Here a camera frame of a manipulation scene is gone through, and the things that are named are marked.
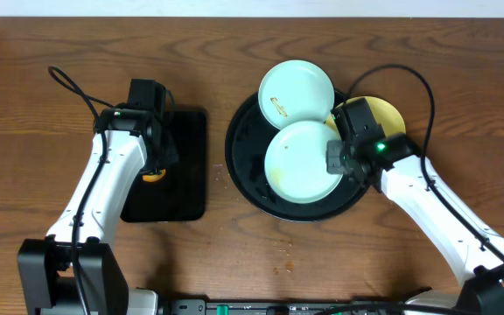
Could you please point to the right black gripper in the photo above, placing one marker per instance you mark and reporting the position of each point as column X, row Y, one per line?
column 332, row 164

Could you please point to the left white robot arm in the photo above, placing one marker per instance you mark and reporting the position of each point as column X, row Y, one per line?
column 73, row 269

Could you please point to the light blue plate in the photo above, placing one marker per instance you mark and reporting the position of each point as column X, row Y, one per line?
column 293, row 91
column 295, row 162

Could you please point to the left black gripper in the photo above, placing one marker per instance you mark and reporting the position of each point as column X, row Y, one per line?
column 164, row 157

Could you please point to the black rectangular tray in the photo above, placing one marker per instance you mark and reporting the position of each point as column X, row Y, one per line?
column 181, row 194

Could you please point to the yellow sponge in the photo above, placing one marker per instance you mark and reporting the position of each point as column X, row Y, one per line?
column 153, row 177

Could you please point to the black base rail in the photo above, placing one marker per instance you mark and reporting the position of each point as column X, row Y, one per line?
column 195, row 306

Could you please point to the black round tray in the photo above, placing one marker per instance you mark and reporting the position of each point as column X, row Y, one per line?
column 248, row 138

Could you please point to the yellow plate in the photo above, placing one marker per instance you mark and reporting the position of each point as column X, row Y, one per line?
column 384, row 113

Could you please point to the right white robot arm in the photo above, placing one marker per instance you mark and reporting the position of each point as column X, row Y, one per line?
column 397, row 168

